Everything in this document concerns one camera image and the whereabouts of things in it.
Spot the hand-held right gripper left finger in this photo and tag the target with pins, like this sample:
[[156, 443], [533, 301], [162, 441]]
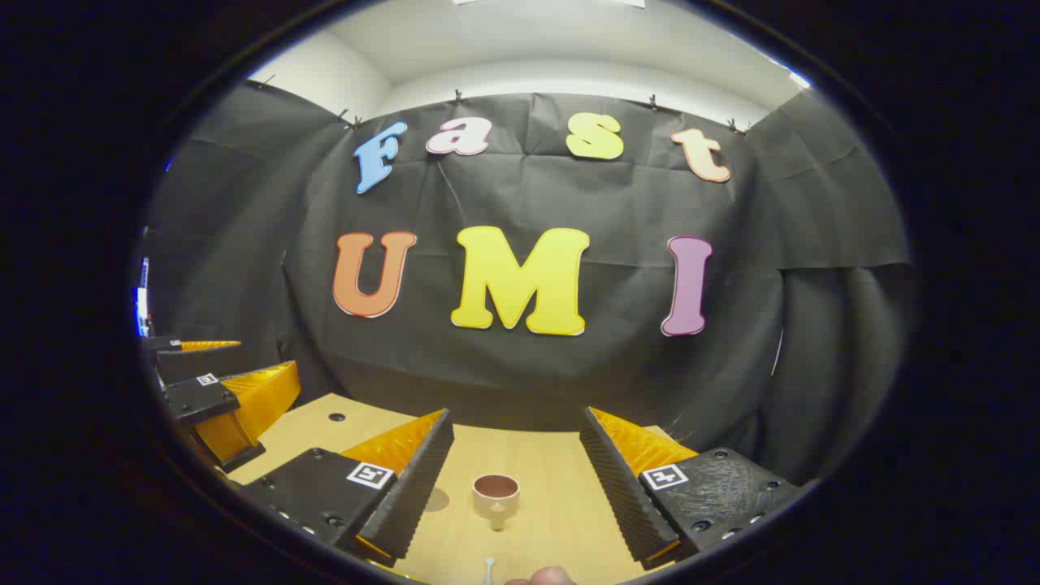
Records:
[[414, 487]]

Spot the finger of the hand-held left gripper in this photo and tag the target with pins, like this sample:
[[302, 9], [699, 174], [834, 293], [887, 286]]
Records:
[[191, 364], [195, 400]]

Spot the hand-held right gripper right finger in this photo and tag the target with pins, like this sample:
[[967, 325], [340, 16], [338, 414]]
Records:
[[621, 487]]

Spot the round brown coaster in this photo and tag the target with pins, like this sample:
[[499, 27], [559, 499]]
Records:
[[439, 500]]

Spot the beige cup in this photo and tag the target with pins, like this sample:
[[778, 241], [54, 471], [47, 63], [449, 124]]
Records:
[[496, 508]]

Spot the light wooden desktop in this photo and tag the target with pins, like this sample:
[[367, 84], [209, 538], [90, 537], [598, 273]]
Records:
[[544, 455]]

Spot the blue lit screen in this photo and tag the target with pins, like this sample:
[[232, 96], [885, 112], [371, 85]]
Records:
[[142, 301]]

